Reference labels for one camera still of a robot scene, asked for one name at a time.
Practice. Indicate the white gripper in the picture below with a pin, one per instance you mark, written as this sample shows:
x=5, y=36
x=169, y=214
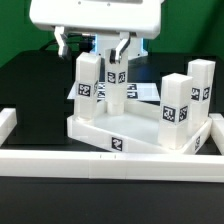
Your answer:
x=139, y=18

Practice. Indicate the white desk top tray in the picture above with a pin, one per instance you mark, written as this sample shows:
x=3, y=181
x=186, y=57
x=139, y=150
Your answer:
x=135, y=131

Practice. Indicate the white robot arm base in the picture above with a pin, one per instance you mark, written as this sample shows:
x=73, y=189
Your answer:
x=97, y=44

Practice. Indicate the white left fence block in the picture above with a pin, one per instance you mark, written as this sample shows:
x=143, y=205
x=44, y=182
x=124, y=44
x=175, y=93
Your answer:
x=8, y=121

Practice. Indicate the white fence block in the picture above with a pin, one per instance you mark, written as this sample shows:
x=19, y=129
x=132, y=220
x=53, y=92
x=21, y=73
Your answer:
x=217, y=131
x=8, y=121

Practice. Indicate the white front fence bar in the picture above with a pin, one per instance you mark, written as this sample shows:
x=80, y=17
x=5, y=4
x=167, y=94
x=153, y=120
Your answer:
x=99, y=165

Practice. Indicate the white right fence block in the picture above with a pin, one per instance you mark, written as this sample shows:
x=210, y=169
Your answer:
x=217, y=131

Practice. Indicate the white marker base plate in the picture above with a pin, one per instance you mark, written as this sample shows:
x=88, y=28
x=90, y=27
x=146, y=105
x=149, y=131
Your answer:
x=138, y=91

